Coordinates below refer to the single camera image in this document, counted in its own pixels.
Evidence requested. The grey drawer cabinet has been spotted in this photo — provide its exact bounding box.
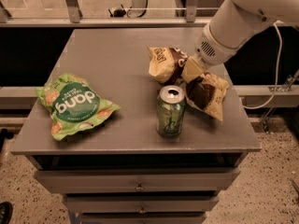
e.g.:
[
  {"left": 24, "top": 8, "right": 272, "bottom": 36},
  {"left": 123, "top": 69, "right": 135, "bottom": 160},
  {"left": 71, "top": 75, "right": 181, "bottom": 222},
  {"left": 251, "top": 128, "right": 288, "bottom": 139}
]
[{"left": 12, "top": 27, "right": 260, "bottom": 224}]

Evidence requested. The white cable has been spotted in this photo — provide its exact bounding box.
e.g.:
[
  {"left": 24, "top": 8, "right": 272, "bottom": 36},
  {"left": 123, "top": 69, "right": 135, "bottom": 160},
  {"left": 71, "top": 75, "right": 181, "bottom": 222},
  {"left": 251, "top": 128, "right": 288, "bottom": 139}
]
[{"left": 242, "top": 21, "right": 284, "bottom": 110}]

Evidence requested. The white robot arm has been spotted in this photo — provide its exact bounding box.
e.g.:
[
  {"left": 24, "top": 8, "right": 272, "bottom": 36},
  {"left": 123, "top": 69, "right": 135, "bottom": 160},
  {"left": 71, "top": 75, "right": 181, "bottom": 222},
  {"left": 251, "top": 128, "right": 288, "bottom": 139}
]
[{"left": 182, "top": 0, "right": 299, "bottom": 82}]

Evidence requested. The green dang chip bag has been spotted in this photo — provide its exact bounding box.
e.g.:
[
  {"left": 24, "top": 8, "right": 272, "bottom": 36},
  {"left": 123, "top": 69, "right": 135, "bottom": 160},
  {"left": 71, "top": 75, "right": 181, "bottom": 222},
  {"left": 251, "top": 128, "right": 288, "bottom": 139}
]
[{"left": 36, "top": 73, "right": 120, "bottom": 141}]

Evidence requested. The green soda can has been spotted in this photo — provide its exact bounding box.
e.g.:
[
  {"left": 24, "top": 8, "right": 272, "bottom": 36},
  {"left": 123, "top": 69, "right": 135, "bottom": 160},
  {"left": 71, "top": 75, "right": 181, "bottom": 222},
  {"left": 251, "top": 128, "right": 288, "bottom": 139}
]
[{"left": 157, "top": 85, "right": 186, "bottom": 137}]

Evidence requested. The black shoe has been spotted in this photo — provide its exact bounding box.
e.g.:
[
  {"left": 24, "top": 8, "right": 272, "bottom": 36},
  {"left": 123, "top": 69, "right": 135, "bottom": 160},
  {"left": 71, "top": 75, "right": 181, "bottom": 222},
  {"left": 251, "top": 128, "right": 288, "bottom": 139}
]
[{"left": 0, "top": 202, "right": 13, "bottom": 224}]

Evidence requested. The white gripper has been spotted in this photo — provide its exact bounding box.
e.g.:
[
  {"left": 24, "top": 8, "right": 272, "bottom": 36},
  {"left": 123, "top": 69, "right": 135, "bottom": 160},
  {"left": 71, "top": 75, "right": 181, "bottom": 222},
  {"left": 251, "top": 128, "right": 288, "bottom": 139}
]
[{"left": 181, "top": 0, "right": 275, "bottom": 83}]

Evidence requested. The metal window frame rail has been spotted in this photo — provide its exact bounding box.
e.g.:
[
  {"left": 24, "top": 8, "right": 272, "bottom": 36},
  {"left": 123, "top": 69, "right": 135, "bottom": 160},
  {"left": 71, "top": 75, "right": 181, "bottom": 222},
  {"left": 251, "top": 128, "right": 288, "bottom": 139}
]
[{"left": 0, "top": 0, "right": 220, "bottom": 28}]

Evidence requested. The black cable on floor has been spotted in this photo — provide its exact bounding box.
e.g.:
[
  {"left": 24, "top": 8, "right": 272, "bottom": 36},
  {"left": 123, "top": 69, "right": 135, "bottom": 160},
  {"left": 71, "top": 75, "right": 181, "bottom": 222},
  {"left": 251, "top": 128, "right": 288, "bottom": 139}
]
[{"left": 107, "top": 0, "right": 148, "bottom": 19}]

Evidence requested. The brown chip bag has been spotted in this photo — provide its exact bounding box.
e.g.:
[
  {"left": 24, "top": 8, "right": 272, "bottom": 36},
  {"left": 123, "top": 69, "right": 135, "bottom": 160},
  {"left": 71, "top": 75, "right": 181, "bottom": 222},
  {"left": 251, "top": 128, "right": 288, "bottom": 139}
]
[{"left": 148, "top": 47, "right": 229, "bottom": 121}]

